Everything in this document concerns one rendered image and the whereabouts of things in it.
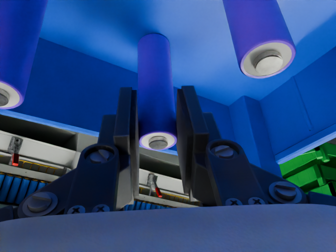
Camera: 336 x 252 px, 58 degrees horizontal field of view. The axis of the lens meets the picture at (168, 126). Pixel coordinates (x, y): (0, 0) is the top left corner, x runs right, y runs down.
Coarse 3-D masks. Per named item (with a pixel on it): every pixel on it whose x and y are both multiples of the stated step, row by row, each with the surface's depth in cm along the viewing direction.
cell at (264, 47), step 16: (224, 0) 11; (240, 0) 10; (256, 0) 10; (272, 0) 10; (240, 16) 10; (256, 16) 10; (272, 16) 10; (240, 32) 10; (256, 32) 9; (272, 32) 9; (288, 32) 10; (240, 48) 10; (256, 48) 9; (272, 48) 9; (288, 48) 10; (240, 64) 10; (256, 64) 10; (272, 64) 10; (288, 64) 10
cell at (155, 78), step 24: (144, 48) 16; (168, 48) 17; (144, 72) 15; (168, 72) 15; (144, 96) 14; (168, 96) 15; (144, 120) 14; (168, 120) 14; (144, 144) 14; (168, 144) 14
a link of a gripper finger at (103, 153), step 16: (96, 144) 10; (80, 160) 9; (96, 160) 9; (112, 160) 9; (80, 176) 9; (96, 176) 9; (112, 176) 9; (80, 192) 8; (96, 192) 8; (112, 192) 8; (80, 208) 8; (96, 208) 8; (112, 208) 8
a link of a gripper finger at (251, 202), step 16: (208, 144) 10; (224, 144) 10; (208, 160) 9; (224, 160) 9; (240, 160) 9; (224, 176) 9; (240, 176) 9; (224, 192) 8; (240, 192) 8; (256, 192) 8
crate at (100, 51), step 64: (64, 0) 15; (128, 0) 15; (192, 0) 15; (320, 0) 15; (64, 64) 16; (128, 64) 18; (192, 64) 19; (320, 64) 19; (64, 128) 15; (256, 128) 21; (320, 128) 18
